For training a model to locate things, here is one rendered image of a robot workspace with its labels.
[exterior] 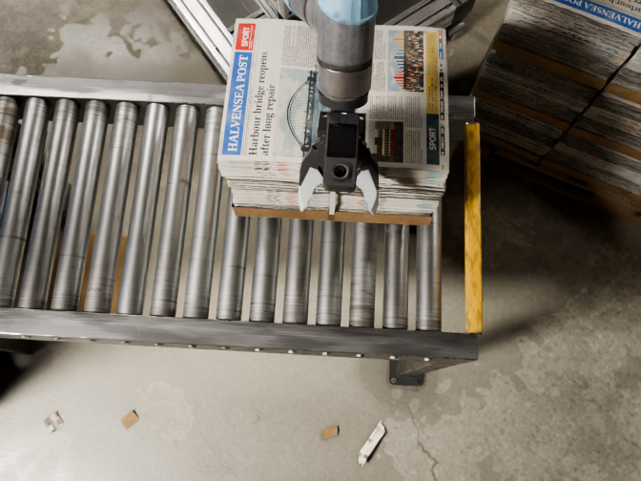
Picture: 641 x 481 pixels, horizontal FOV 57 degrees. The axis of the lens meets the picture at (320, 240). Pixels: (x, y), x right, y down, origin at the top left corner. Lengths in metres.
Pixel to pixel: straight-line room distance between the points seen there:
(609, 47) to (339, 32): 0.87
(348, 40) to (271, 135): 0.26
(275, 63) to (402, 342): 0.56
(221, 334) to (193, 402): 0.84
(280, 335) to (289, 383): 0.80
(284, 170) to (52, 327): 0.56
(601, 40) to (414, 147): 0.67
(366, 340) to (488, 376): 0.91
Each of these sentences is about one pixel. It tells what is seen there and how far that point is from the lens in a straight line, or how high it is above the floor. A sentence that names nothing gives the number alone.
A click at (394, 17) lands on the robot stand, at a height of 0.23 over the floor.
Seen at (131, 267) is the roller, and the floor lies 0.80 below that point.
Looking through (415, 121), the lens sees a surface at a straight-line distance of 1.00.
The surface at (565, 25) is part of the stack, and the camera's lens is 1.51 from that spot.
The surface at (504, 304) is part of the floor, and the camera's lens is 2.05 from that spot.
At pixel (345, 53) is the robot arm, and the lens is 0.79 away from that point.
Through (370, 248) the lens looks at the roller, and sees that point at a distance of 1.18.
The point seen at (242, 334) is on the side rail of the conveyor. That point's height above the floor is 0.80.
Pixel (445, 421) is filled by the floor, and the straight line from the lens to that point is 1.98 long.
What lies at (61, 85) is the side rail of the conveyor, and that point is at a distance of 1.42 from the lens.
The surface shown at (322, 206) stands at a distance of 1.10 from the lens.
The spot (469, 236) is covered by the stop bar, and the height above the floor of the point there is 0.82.
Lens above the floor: 1.94
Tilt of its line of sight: 75 degrees down
